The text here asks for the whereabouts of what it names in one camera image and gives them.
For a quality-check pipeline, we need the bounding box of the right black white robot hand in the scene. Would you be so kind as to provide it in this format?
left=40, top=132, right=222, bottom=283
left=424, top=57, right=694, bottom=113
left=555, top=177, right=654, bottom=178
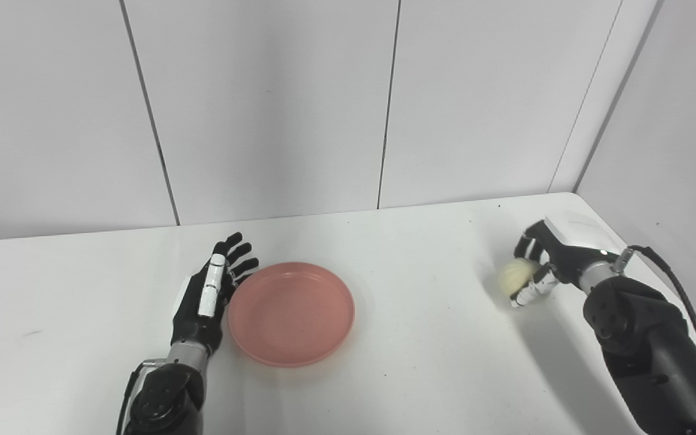
left=510, top=211, right=620, bottom=308

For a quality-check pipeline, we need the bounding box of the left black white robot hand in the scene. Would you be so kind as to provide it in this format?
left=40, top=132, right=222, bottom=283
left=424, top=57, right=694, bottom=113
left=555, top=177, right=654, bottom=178
left=171, top=232, right=260, bottom=358

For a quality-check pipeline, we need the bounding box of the cream steamed bun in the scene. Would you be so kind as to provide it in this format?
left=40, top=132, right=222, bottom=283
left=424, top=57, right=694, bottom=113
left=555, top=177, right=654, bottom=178
left=497, top=258, right=540, bottom=297

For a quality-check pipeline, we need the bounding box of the pink round plate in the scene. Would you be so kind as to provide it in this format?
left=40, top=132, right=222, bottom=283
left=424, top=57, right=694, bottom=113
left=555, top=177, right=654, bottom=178
left=228, top=262, right=356, bottom=368

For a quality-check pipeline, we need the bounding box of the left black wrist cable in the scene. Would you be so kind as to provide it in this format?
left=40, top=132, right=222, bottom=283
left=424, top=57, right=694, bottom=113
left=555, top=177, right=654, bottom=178
left=115, top=359, right=164, bottom=435

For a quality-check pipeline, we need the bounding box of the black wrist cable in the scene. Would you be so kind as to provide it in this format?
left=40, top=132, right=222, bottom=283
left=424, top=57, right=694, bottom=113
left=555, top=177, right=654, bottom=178
left=614, top=245, right=696, bottom=369
left=115, top=359, right=164, bottom=435

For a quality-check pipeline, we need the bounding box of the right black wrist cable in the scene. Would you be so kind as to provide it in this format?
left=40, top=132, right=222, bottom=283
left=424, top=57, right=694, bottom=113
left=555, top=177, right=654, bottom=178
left=614, top=245, right=696, bottom=369

